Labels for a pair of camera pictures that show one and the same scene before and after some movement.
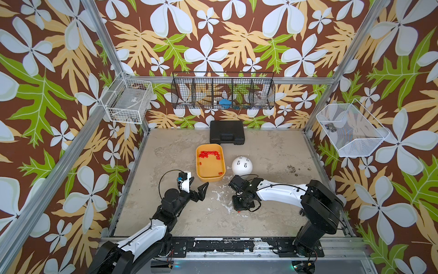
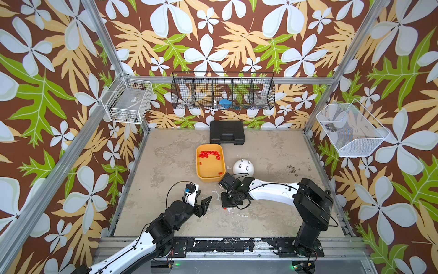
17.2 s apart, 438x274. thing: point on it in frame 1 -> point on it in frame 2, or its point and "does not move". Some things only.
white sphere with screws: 242,166 does not move
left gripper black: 199,195 -> 199,209
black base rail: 284,247 does not move
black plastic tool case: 227,132 does not move
